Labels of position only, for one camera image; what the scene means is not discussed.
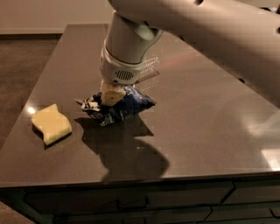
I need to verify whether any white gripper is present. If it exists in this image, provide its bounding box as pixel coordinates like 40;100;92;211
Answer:
100;46;146;106

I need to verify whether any blue chip bag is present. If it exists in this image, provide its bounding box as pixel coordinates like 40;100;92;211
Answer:
75;86;156;126

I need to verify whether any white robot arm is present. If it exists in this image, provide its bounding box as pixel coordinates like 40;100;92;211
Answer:
100;0;280;106

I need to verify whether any yellow sponge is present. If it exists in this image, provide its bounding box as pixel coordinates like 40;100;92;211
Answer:
31;104;72;145

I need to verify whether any clear plastic water bottle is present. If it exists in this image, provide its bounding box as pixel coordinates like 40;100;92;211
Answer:
136;55;160;84

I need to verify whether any dark drawer with handle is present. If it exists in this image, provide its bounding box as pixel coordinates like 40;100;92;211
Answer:
25;182;233;214

